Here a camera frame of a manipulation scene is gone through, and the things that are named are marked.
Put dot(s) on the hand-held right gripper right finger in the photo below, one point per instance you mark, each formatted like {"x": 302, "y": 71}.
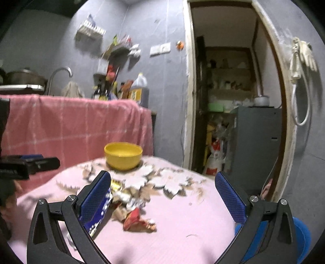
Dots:
{"x": 231, "y": 200}

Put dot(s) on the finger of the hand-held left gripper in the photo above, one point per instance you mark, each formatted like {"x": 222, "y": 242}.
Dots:
{"x": 44, "y": 165}
{"x": 31, "y": 156}

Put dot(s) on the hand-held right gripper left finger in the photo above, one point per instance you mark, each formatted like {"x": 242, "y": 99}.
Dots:
{"x": 96, "y": 198}

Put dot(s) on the yellow snack wrapper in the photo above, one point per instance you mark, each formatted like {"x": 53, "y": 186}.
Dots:
{"x": 117, "y": 184}

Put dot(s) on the blue snack wrapper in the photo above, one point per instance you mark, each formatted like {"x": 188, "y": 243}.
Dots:
{"x": 95, "y": 226}

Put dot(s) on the silver foil wrapper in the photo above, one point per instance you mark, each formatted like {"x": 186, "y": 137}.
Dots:
{"x": 128, "y": 200}

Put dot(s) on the red snack wrapper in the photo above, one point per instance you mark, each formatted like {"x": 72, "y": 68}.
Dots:
{"x": 134, "y": 219}

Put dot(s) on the yellow bowl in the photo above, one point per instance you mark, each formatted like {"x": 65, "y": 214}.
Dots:
{"x": 123, "y": 160}

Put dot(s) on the person's left hand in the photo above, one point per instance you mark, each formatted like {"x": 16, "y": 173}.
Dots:
{"x": 12, "y": 200}

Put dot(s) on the red and white sack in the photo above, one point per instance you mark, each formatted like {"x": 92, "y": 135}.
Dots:
{"x": 214, "y": 160}

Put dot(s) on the pink checked cloth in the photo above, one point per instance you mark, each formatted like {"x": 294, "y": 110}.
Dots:
{"x": 76, "y": 127}

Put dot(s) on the pink floral tablecloth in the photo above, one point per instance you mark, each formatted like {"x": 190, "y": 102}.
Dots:
{"x": 177, "y": 228}

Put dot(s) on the grey refrigerator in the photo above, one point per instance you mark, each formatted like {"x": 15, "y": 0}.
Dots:
{"x": 256, "y": 142}

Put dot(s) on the beige rag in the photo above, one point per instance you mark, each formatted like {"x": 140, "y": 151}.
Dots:
{"x": 72, "y": 90}

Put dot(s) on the metal cooking pot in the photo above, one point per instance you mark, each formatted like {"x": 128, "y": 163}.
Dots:
{"x": 22, "y": 77}

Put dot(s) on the blue plastic stool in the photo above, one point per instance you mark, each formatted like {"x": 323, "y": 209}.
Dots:
{"x": 302, "y": 238}

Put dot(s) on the dark sauce bottle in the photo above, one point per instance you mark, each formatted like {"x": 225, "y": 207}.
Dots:
{"x": 99, "y": 92}

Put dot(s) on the metal faucet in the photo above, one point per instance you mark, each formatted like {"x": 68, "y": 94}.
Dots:
{"x": 61, "y": 69}

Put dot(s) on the green basin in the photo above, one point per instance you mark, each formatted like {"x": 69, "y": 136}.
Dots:
{"x": 219, "y": 106}

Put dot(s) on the small metal pot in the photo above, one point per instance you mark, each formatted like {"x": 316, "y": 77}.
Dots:
{"x": 261, "y": 101}

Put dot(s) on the cooking oil jug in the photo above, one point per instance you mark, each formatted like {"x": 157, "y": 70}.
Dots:
{"x": 139, "y": 88}

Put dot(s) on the wooden pantry shelf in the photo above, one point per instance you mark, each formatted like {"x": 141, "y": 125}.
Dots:
{"x": 228, "y": 73}

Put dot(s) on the wooden door frame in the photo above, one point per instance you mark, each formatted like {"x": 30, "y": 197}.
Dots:
{"x": 281, "y": 76}

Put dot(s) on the corner wall shelf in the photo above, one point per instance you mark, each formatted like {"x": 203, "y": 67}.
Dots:
{"x": 119, "y": 49}

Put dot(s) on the white wall rack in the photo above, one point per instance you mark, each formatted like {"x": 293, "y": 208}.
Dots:
{"x": 88, "y": 30}

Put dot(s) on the white wall socket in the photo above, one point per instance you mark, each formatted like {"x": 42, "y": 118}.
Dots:
{"x": 160, "y": 49}

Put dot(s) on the orange wall hook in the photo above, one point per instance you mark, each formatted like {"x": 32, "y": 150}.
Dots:
{"x": 180, "y": 45}

